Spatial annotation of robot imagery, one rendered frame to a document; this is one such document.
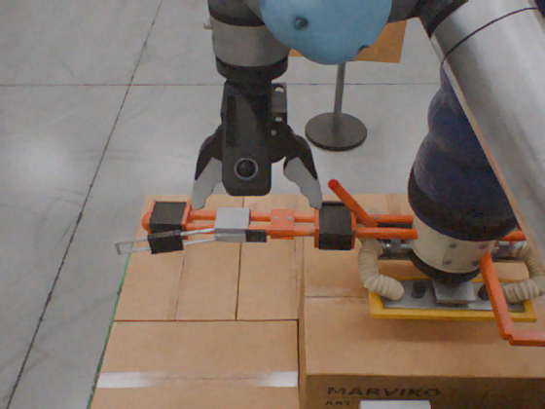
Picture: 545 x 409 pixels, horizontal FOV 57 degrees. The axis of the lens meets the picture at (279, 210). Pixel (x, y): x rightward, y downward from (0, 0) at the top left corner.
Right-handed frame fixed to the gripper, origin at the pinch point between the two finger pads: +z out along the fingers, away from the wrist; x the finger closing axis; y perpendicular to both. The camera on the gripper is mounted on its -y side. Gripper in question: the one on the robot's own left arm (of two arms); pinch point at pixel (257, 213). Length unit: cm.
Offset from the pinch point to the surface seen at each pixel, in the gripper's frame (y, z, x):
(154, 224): 28.7, 31.9, 22.9
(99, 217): 148, 152, 93
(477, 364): 11, 58, -46
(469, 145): 20.5, 5.6, -32.9
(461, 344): 16, 58, -44
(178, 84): 283, 152, 69
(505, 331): 4, 33, -42
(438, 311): 16, 45, -36
